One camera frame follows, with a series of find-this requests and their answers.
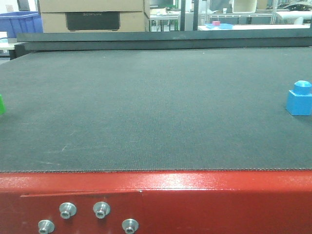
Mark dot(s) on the silver bolt lower right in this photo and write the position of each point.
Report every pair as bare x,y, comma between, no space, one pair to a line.
130,226

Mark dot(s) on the blue toy block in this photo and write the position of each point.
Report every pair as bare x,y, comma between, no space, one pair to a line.
299,101

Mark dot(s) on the dark conveyor back rail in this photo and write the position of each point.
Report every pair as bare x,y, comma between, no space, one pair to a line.
92,45

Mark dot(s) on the silver bolt upper left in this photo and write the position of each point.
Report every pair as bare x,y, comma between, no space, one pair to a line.
67,210

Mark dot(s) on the blue tray with red item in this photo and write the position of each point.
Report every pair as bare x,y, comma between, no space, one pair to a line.
217,25

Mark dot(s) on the black conveyor belt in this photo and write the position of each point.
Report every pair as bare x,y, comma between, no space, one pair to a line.
150,110

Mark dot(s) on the green toy block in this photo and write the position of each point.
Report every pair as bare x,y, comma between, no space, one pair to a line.
2,106

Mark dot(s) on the silver bolt upper right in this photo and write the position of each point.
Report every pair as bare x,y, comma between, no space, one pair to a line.
101,209

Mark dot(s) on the blue plastic bin background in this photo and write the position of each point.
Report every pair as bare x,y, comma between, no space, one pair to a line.
14,23

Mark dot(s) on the brown cardboard box stack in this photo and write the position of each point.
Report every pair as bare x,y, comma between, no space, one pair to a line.
60,16

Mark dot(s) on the silver bolt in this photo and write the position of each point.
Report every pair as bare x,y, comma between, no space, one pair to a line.
67,210
130,226
46,227
101,209

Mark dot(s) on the red conveyor frame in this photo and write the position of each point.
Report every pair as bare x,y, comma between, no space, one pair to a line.
194,202

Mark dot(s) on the silver bolt lower left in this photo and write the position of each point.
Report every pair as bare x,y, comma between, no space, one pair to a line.
46,227

